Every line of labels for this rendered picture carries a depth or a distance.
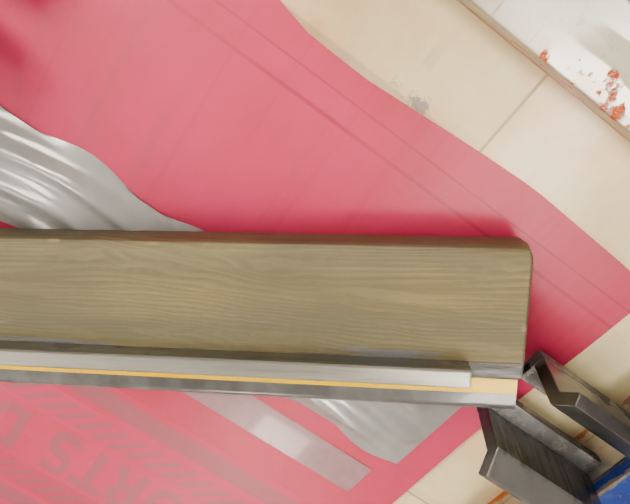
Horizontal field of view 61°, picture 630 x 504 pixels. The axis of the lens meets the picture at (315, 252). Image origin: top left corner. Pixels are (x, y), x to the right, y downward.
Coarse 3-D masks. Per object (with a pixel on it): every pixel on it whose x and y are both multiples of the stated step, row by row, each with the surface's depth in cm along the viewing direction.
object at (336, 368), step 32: (0, 352) 31; (32, 352) 31; (64, 352) 31; (96, 352) 31; (128, 352) 31; (160, 352) 31; (192, 352) 31; (224, 352) 31; (256, 352) 31; (416, 384) 29; (448, 384) 28
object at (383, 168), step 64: (384, 128) 29; (320, 192) 31; (384, 192) 30; (448, 192) 30; (512, 192) 29; (576, 256) 31; (576, 320) 32; (256, 448) 40; (320, 448) 39; (448, 448) 38
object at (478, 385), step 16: (0, 368) 34; (16, 368) 34; (32, 368) 34; (48, 368) 34; (64, 368) 34; (320, 384) 32; (336, 384) 32; (352, 384) 32; (368, 384) 31; (384, 384) 31; (480, 384) 31; (496, 384) 30; (512, 384) 30
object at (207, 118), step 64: (0, 0) 28; (64, 0) 28; (128, 0) 28; (192, 0) 27; (256, 0) 27; (0, 64) 30; (64, 64) 29; (128, 64) 29; (192, 64) 29; (256, 64) 28; (320, 64) 28; (64, 128) 31; (128, 128) 30; (192, 128) 30; (256, 128) 30; (320, 128) 29; (192, 192) 32; (256, 192) 31
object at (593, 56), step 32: (480, 0) 23; (512, 0) 23; (544, 0) 22; (576, 0) 22; (608, 0) 22; (512, 32) 23; (544, 32) 23; (576, 32) 23; (608, 32) 23; (544, 64) 24; (576, 64) 23; (608, 64) 23; (576, 96) 26; (608, 96) 24; (608, 448) 33
